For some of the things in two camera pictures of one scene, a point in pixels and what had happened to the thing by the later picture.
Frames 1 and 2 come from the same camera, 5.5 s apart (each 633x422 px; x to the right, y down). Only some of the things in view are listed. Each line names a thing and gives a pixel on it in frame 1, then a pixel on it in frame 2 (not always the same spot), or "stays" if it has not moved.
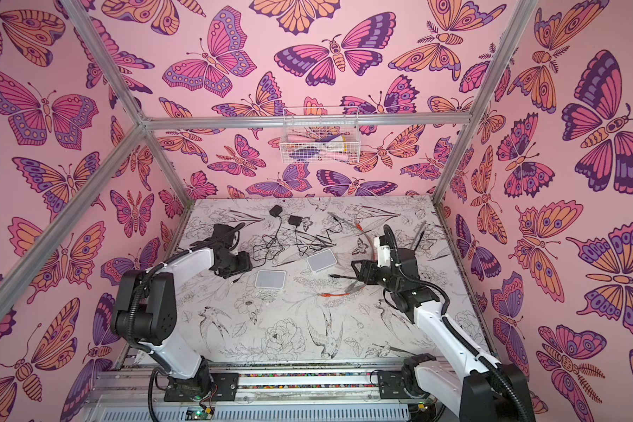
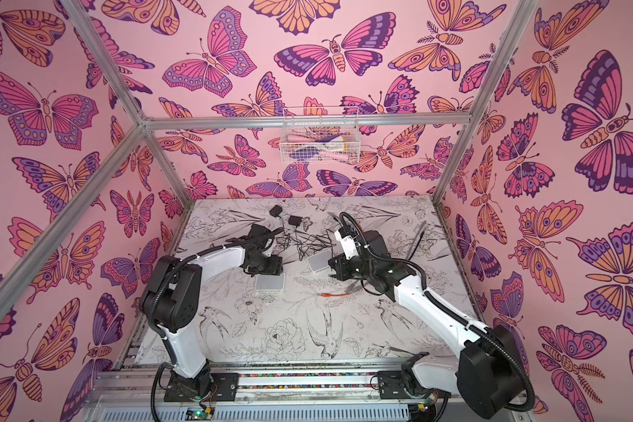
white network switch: (322, 260) stays
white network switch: (270, 279) stays
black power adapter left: (275, 211) stays
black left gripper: (245, 265) -> (276, 268)
